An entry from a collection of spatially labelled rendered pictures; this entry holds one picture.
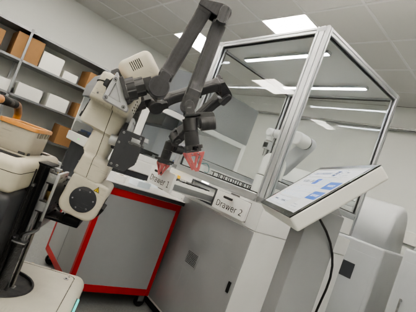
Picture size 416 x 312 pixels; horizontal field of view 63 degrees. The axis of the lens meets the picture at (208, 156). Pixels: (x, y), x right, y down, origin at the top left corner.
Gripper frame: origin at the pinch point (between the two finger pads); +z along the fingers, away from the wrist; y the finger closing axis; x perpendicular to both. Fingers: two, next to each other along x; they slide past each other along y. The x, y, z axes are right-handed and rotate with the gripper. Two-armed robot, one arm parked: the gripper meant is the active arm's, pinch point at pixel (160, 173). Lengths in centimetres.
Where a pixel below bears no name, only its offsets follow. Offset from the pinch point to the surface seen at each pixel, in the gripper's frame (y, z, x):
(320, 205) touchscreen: -11, -17, -117
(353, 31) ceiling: 175, -179, 39
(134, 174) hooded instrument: 23, 16, 85
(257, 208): 37, -1, -48
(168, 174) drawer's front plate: 3.1, -1.0, -4.1
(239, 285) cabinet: 38, 40, -52
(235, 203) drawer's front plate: 34.9, 2.1, -32.3
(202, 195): 27.8, 5.1, -9.4
